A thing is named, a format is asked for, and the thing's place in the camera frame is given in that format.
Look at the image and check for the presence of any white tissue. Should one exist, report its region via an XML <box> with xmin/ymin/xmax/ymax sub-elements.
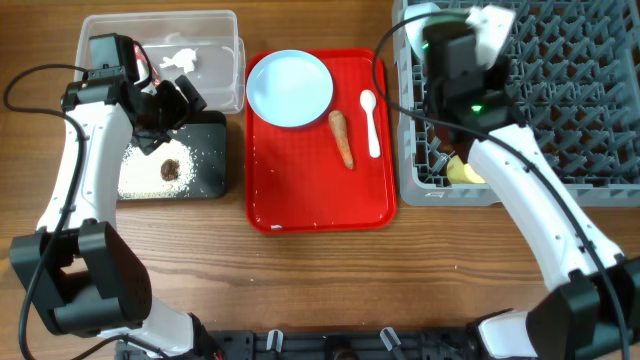
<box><xmin>160</xmin><ymin>48</ymin><xmax>197</xmax><ymax>74</ymax></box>

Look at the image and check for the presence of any red snack wrapper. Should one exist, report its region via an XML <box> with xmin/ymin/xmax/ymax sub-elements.
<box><xmin>134</xmin><ymin>44</ymin><xmax>160</xmax><ymax>89</ymax></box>

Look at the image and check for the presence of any brown food scrap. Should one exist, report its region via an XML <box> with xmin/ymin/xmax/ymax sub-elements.
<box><xmin>160</xmin><ymin>159</ymin><xmax>180</xmax><ymax>182</ymax></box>

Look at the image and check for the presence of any white rice pile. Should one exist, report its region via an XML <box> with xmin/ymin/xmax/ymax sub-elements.
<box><xmin>118</xmin><ymin>140</ymin><xmax>196</xmax><ymax>200</ymax></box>

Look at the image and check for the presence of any light blue plate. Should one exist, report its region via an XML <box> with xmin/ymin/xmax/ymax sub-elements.
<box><xmin>246</xmin><ymin>50</ymin><xmax>334</xmax><ymax>128</ymax></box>

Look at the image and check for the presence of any orange carrot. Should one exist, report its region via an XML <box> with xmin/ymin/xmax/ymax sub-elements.
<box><xmin>328</xmin><ymin>110</ymin><xmax>355</xmax><ymax>170</ymax></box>

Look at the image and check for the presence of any white plastic spoon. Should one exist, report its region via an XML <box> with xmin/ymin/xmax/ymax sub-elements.
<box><xmin>360</xmin><ymin>89</ymin><xmax>381</xmax><ymax>158</ymax></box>

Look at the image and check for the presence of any light blue bowl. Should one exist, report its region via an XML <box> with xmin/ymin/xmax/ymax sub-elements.
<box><xmin>404</xmin><ymin>2</ymin><xmax>440</xmax><ymax>61</ymax></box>

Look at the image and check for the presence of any yellow plastic cup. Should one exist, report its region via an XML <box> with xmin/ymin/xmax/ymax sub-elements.
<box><xmin>446</xmin><ymin>155</ymin><xmax>485</xmax><ymax>184</ymax></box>

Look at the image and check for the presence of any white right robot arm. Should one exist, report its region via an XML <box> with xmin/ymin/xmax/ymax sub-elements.
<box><xmin>422</xmin><ymin>6</ymin><xmax>639</xmax><ymax>359</ymax></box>

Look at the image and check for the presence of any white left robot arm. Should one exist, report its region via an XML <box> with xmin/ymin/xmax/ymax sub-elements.
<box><xmin>9</xmin><ymin>33</ymin><xmax>226</xmax><ymax>359</ymax></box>

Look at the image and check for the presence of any grey dishwasher rack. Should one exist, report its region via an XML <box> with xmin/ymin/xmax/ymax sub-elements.
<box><xmin>391</xmin><ymin>0</ymin><xmax>639</xmax><ymax>207</ymax></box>

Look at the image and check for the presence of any clear plastic bin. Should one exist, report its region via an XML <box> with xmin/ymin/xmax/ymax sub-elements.
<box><xmin>76</xmin><ymin>10</ymin><xmax>245</xmax><ymax>114</ymax></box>

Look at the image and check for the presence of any black square bin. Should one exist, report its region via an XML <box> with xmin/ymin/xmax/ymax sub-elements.
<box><xmin>114</xmin><ymin>110</ymin><xmax>229</xmax><ymax>201</ymax></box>

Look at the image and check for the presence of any red plastic tray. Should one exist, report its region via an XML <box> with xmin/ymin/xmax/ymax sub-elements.
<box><xmin>245</xmin><ymin>48</ymin><xmax>397</xmax><ymax>234</ymax></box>

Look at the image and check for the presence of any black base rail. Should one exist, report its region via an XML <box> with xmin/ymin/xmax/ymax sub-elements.
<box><xmin>114</xmin><ymin>327</ymin><xmax>481</xmax><ymax>360</ymax></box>

